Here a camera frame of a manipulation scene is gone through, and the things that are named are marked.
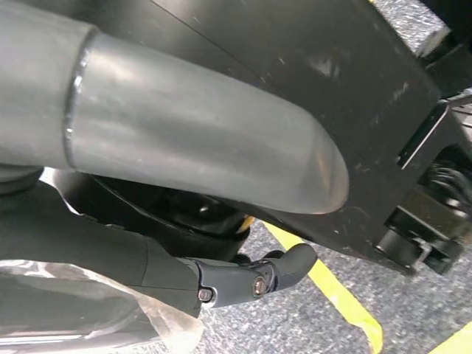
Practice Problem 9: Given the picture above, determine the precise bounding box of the dark robot lower body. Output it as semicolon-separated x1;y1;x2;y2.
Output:
22;0;472;277

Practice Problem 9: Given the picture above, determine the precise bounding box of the yellow tape strip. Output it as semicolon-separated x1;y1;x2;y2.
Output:
236;215;384;354

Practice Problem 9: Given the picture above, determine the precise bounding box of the translucent plastic cover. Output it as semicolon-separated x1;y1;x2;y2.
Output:
0;259;204;354

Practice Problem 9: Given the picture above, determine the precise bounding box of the yellow tape strip torn end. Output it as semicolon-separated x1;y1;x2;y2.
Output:
427;321;472;354

